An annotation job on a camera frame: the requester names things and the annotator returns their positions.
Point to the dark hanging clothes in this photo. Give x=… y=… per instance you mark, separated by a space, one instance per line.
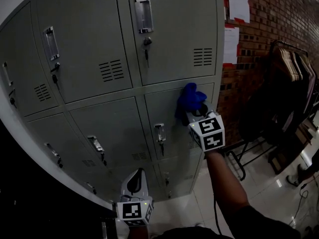
x=274 y=108

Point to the grey metal locker cabinet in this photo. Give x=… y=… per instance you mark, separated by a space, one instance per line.
x=99 y=34

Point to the person's black shirt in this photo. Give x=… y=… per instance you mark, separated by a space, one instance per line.
x=261 y=225

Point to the person's white shoe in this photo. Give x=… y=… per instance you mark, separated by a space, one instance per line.
x=197 y=225

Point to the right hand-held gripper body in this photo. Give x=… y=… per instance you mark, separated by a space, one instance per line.
x=209 y=133

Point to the brown box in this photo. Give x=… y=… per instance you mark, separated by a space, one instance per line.
x=276 y=164

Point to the grey metal locker door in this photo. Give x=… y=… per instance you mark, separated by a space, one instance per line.
x=164 y=108

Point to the locker locks with keys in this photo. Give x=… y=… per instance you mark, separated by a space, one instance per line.
x=147 y=41

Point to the white paper sheet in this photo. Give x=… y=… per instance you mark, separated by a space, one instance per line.
x=230 y=46
x=239 y=4

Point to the black metal clothes rack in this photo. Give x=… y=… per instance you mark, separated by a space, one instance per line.
x=241 y=173

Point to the person's right forearm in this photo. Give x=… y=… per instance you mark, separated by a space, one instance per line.
x=226 y=183

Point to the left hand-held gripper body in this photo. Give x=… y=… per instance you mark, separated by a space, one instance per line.
x=134 y=209

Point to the person's left forearm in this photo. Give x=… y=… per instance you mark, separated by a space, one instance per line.
x=138 y=233

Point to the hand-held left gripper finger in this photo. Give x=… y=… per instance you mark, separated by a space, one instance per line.
x=145 y=185
x=124 y=189

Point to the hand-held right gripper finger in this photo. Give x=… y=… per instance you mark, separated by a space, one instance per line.
x=188 y=117
x=209 y=107

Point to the row of wooden hangers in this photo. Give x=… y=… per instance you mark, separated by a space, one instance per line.
x=289 y=66

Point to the blue cloth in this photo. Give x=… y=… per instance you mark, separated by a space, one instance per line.
x=189 y=98

